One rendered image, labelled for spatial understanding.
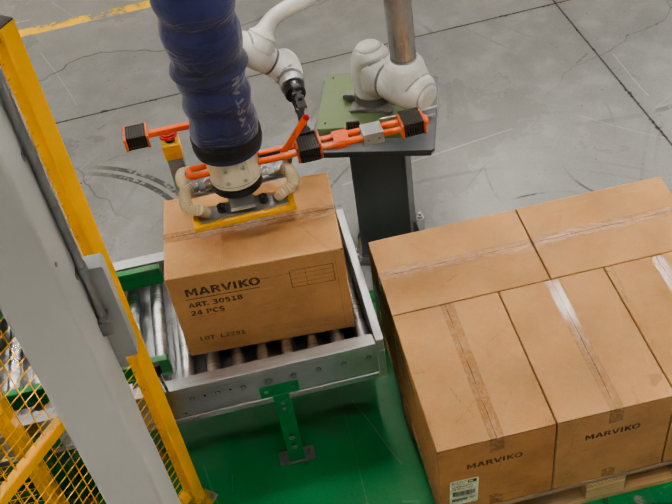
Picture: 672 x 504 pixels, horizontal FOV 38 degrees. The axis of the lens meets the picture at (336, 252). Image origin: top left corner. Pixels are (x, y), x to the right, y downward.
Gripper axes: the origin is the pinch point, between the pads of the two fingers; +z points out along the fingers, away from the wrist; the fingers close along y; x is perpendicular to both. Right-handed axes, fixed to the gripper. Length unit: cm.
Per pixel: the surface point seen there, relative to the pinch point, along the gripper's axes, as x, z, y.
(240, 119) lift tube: 21.0, 22.1, -23.5
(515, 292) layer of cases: -60, 40, 67
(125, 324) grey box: 58, 108, -39
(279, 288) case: 22, 35, 39
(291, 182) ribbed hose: 9.9, 24.2, 3.8
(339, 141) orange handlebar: -8.4, 17.2, -2.3
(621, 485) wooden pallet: -79, 98, 115
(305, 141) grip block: 2.2, 13.6, -2.7
